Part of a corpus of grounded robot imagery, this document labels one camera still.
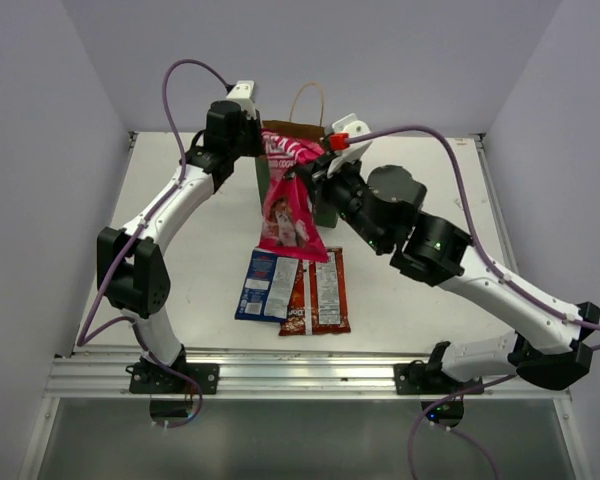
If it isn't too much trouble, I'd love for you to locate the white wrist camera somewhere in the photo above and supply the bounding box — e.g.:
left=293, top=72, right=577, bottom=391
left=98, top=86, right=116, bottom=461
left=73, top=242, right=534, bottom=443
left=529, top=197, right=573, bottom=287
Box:
left=226, top=80, right=257, bottom=118
left=322, top=113, right=372, bottom=178

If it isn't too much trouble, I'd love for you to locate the green brown paper bag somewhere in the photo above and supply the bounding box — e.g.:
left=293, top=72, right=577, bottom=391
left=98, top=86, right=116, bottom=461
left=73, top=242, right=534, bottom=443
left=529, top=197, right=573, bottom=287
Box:
left=255, top=82, right=337, bottom=229

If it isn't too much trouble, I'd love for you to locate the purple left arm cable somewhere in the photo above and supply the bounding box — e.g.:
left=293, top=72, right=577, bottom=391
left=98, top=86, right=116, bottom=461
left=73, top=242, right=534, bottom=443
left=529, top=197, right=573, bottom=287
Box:
left=75, top=59, right=234, bottom=429

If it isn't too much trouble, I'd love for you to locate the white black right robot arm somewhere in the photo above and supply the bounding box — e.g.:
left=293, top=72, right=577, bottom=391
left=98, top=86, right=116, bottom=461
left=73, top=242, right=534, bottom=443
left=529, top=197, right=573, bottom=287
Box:
left=284, top=161, right=600, bottom=393

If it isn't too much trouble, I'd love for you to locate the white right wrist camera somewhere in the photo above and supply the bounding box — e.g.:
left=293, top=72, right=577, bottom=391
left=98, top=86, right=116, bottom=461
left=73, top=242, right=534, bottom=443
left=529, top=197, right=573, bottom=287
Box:
left=322, top=113, right=372, bottom=178

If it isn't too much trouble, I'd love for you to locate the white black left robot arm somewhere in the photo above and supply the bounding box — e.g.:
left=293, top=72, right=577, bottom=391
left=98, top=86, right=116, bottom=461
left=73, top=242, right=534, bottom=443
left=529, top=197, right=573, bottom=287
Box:
left=97, top=96, right=263, bottom=366

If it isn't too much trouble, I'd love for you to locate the orange red Doritos bag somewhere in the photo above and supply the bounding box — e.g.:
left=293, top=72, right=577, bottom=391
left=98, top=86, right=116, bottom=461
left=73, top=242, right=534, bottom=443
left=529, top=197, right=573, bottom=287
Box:
left=279, top=247, right=351, bottom=337

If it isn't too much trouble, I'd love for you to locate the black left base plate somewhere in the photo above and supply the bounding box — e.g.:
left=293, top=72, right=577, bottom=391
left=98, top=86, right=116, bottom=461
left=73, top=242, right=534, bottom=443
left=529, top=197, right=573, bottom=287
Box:
left=125, top=362, right=220, bottom=395

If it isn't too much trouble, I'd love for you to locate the aluminium rail frame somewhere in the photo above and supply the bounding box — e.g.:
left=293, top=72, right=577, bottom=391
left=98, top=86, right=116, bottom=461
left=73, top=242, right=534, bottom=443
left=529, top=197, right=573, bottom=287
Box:
left=18, top=130, right=596, bottom=480

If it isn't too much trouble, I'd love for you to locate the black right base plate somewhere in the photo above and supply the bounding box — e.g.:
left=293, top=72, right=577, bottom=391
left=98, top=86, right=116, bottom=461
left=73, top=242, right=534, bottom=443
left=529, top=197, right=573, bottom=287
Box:
left=393, top=360, right=484, bottom=395

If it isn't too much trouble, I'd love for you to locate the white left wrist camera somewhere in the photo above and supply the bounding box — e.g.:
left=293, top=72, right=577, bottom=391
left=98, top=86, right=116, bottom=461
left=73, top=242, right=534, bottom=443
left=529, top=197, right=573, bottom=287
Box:
left=226, top=80, right=257, bottom=118

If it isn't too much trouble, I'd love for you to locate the pink Real chips bag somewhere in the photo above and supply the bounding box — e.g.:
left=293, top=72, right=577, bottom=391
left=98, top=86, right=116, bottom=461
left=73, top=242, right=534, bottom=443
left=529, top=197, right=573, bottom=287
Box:
left=259, top=129, right=328, bottom=262

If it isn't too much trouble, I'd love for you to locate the blue snack bag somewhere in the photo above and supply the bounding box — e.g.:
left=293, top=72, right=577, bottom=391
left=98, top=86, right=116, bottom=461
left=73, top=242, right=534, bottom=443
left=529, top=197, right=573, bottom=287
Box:
left=235, top=249, right=299, bottom=324

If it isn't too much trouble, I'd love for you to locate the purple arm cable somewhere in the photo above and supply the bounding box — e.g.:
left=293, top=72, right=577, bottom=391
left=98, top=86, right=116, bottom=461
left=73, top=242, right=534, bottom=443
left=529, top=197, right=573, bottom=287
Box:
left=347, top=124, right=600, bottom=480
left=75, top=59, right=234, bottom=429

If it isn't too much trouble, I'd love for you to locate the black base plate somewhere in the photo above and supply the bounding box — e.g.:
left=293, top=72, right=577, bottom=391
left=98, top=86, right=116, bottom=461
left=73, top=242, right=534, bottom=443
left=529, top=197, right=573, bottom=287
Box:
left=125, top=362, right=220, bottom=395
left=393, top=360, right=484, bottom=395

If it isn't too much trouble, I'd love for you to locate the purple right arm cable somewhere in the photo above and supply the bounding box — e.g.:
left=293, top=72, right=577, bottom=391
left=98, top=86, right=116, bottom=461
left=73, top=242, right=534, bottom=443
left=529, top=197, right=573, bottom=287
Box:
left=347, top=124, right=600, bottom=480

